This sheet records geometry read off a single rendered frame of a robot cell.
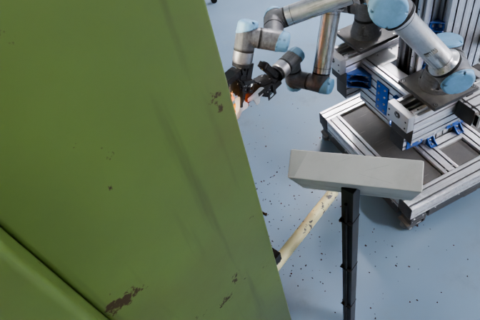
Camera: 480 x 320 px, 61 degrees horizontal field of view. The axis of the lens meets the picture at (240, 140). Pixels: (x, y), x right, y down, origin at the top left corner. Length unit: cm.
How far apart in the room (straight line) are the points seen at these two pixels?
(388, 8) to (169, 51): 90
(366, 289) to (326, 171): 120
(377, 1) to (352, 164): 55
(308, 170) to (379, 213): 136
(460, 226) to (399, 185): 139
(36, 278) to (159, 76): 33
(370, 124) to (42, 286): 222
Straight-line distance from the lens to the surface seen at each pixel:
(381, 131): 255
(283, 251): 160
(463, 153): 250
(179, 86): 70
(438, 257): 236
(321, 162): 112
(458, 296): 229
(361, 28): 215
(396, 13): 143
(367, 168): 111
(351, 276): 165
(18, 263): 55
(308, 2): 157
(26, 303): 59
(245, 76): 155
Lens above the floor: 206
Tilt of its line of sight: 46 degrees down
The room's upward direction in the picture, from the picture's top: 16 degrees counter-clockwise
